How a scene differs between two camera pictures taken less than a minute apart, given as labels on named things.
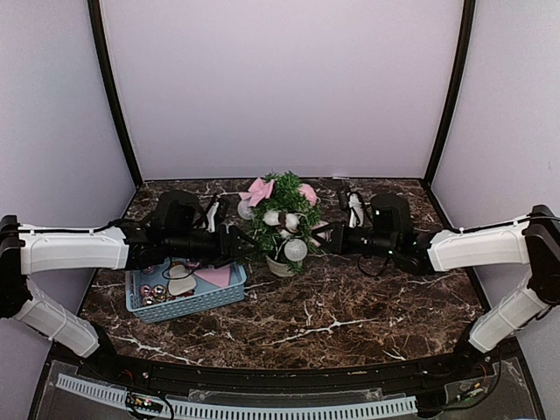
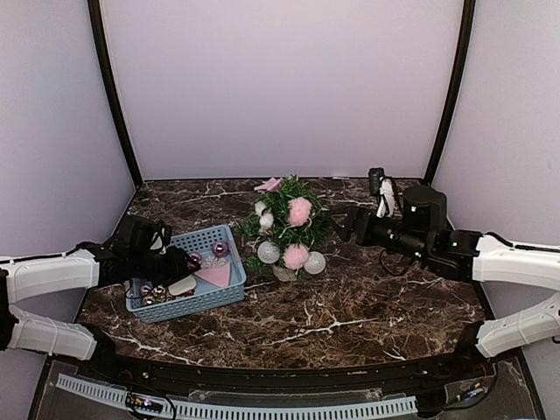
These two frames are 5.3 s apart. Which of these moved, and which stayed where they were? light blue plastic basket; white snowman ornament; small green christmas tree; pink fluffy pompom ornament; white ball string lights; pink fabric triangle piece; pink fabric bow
Moved: small green christmas tree; pink fluffy pompom ornament; white ball string lights; pink fabric bow
Stayed: white snowman ornament; pink fabric triangle piece; light blue plastic basket
